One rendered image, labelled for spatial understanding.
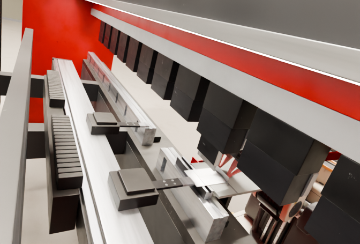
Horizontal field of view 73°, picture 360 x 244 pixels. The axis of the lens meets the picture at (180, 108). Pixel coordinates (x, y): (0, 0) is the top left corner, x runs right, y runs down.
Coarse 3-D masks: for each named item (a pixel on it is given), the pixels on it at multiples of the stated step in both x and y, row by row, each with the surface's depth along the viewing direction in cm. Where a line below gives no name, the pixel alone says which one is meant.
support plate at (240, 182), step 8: (232, 160) 100; (200, 168) 88; (224, 168) 92; (232, 176) 88; (240, 176) 90; (216, 184) 81; (224, 184) 82; (232, 184) 84; (240, 184) 85; (248, 184) 86; (216, 192) 77; (224, 192) 78; (232, 192) 79; (240, 192) 81; (248, 192) 82
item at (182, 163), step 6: (180, 162) 90; (186, 162) 90; (180, 168) 90; (186, 168) 86; (192, 168) 87; (186, 174) 86; (204, 186) 80; (198, 192) 80; (204, 192) 77; (210, 192) 78; (204, 198) 77
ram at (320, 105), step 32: (128, 32) 140; (160, 32) 104; (192, 64) 82; (224, 64) 68; (256, 64) 58; (288, 64) 51; (256, 96) 58; (288, 96) 51; (320, 96) 45; (352, 96) 40; (320, 128) 45; (352, 128) 40
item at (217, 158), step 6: (204, 138) 79; (198, 144) 82; (204, 144) 79; (210, 144) 76; (198, 150) 83; (204, 150) 79; (210, 150) 76; (216, 150) 74; (204, 156) 80; (210, 156) 76; (216, 156) 73; (210, 162) 77; (216, 162) 75
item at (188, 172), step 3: (186, 171) 84; (189, 171) 84; (192, 171) 85; (189, 174) 82; (192, 174) 83; (195, 174) 83; (192, 177) 81; (195, 177) 82; (198, 177) 82; (195, 180) 80; (198, 180) 80; (195, 183) 78; (198, 183) 79; (201, 183) 79; (198, 186) 77; (201, 186) 78
